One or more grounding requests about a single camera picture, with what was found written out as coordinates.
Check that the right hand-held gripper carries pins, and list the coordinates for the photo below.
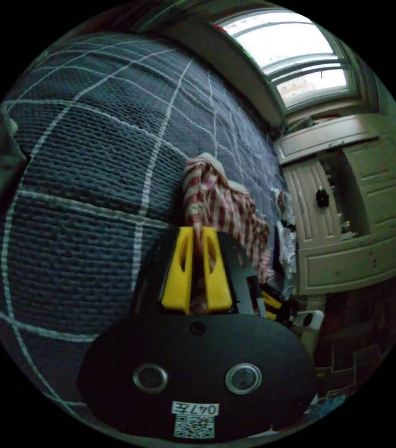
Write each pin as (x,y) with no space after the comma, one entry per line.
(290,309)

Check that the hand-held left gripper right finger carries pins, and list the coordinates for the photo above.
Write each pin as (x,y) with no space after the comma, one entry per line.
(217,280)

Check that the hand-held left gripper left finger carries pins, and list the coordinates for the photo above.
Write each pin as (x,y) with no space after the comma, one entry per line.
(178,273)

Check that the red checkered shirt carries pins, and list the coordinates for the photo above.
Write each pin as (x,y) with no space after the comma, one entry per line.
(218,203)

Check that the pile of clothes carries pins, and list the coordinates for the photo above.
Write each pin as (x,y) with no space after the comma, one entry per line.
(284,241)

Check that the cream wooden cupboard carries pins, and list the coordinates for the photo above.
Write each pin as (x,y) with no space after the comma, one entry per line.
(358,217)

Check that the bed with blue checked mat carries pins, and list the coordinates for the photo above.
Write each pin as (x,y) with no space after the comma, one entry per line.
(79,175)

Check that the window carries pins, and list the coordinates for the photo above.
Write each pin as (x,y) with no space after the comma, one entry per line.
(299,52)

